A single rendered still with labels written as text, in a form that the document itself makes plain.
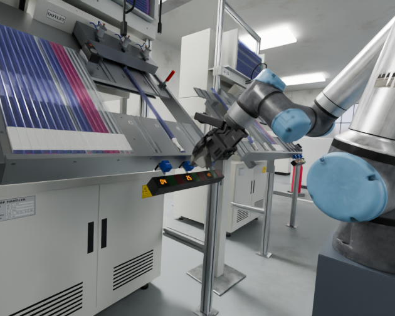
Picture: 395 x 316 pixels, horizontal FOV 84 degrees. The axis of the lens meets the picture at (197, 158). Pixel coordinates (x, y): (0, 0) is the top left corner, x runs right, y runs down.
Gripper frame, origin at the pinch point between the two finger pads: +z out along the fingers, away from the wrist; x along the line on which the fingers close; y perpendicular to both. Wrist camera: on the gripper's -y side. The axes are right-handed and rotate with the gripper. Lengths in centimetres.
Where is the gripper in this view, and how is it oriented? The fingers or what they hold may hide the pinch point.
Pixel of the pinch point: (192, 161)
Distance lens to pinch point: 72.4
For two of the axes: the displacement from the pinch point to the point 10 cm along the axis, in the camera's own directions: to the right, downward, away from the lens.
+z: -5.8, 6.6, 4.7
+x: 6.2, -0.2, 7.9
